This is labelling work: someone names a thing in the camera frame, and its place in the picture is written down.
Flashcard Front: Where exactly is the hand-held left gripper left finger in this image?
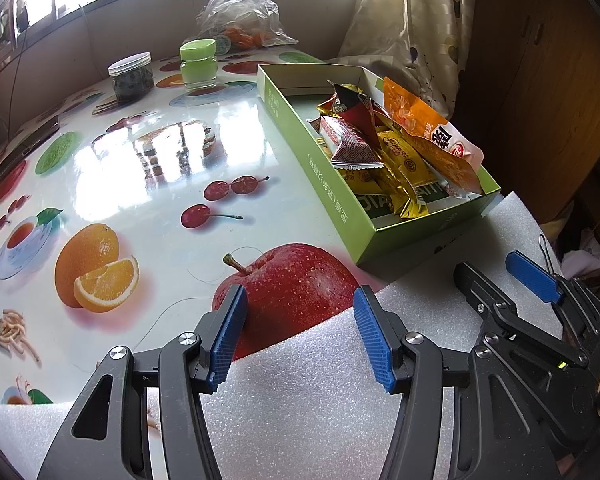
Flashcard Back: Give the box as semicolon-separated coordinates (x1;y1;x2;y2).
37;284;249;480

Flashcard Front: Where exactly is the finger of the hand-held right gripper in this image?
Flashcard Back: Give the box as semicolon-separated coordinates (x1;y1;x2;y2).
453;261;599;377
505;251;600;361

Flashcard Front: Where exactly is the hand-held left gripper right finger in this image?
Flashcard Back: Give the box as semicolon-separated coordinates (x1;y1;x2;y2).
352;285;563;480

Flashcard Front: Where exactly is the gold foil snack packet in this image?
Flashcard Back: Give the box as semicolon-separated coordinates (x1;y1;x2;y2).
380;160;431;221

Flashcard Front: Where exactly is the yellow snack packet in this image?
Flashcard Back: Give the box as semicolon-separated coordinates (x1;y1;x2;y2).
375;127;443;188

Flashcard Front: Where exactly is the small orange snack packet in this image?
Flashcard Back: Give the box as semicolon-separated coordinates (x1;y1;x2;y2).
337;165;386;196

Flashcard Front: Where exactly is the large orange snack packet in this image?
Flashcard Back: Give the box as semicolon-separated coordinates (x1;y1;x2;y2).
382;76;485;196

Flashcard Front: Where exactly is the white red snack bar packet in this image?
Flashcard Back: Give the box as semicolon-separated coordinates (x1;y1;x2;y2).
319;116;385;168

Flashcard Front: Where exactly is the dark red foil snack packet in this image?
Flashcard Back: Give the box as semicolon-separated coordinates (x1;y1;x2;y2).
316;81;388;141

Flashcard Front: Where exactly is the green cardboard box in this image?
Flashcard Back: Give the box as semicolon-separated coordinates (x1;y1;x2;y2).
256;62;503;268

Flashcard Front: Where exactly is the white foam sheet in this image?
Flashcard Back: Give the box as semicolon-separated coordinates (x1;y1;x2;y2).
0;191;581;480

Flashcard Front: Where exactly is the fruit print tablecloth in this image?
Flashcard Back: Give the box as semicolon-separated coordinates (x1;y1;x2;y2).
0;46;386;408

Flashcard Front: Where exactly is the brown wooden cabinet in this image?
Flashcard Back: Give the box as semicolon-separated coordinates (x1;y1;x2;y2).
452;0;600;271

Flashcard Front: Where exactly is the cream patterned curtain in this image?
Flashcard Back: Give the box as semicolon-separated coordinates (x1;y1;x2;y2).
327;0;476;116

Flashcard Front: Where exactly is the green jar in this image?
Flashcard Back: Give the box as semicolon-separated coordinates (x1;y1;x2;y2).
179;39;218;90

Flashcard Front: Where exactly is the dark jar with silver lid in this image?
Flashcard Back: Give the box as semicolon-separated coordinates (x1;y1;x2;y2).
107;52;155;103

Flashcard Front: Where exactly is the black phone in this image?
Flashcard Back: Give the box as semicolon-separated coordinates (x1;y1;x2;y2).
0;114;61;186

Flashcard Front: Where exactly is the clear plastic bag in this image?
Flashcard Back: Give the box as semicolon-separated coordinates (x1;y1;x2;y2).
196;0;298;53

